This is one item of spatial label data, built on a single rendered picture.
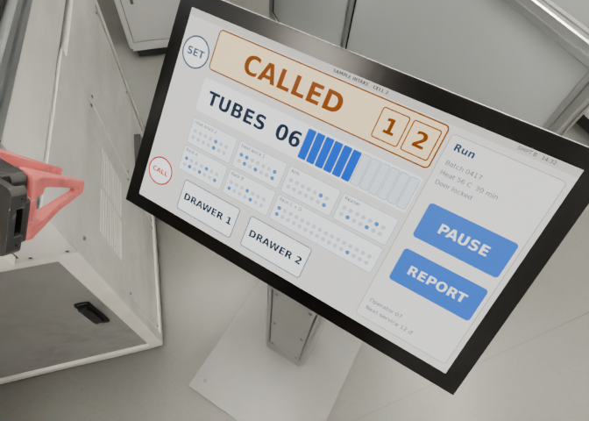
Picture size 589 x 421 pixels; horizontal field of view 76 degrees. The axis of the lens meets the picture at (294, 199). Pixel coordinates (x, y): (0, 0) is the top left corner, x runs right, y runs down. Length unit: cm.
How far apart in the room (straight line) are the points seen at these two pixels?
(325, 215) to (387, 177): 9
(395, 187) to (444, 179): 5
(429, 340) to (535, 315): 138
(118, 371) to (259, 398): 50
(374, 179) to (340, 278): 13
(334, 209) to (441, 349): 21
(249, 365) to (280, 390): 14
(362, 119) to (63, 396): 139
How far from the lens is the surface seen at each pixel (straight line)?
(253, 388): 142
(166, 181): 56
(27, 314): 110
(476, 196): 44
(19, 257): 82
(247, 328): 146
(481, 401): 164
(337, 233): 46
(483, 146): 44
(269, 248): 50
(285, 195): 47
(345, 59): 45
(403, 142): 44
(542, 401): 176
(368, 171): 44
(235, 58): 50
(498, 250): 46
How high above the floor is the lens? 145
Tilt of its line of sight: 56 degrees down
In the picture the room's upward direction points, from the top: 7 degrees clockwise
